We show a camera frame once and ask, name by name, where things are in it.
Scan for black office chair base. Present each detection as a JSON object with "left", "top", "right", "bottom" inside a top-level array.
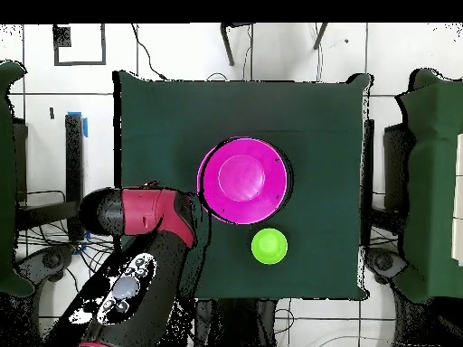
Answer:
[
  {"left": 15, "top": 245, "right": 75, "bottom": 286},
  {"left": 364, "top": 247, "right": 410, "bottom": 285}
]

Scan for black stand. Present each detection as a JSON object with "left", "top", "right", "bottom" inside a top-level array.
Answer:
[
  {"left": 363, "top": 118, "right": 413, "bottom": 236},
  {"left": 15, "top": 112, "right": 88, "bottom": 241}
]

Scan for dark green table cloth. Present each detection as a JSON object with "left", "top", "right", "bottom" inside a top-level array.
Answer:
[{"left": 113, "top": 70, "right": 373, "bottom": 302}]

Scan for green bowl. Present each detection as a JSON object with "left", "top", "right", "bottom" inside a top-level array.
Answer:
[{"left": 250, "top": 227, "right": 289, "bottom": 265}]

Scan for green covered side table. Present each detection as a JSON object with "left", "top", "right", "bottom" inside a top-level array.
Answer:
[
  {"left": 395, "top": 68, "right": 463, "bottom": 304},
  {"left": 0, "top": 60, "right": 35, "bottom": 297}
]

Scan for large pink bowl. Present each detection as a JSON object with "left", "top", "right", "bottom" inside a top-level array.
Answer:
[{"left": 196, "top": 136, "right": 292, "bottom": 226}]

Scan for tangle of cables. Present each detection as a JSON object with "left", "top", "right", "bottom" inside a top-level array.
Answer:
[{"left": 17, "top": 207, "right": 117, "bottom": 290}]

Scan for white boxes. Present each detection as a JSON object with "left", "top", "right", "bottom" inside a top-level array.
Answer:
[{"left": 450, "top": 133, "right": 463, "bottom": 267}]

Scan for black metal leg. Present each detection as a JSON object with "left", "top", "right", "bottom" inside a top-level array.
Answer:
[
  {"left": 220, "top": 23, "right": 256, "bottom": 67},
  {"left": 312, "top": 23, "right": 329, "bottom": 51}
]

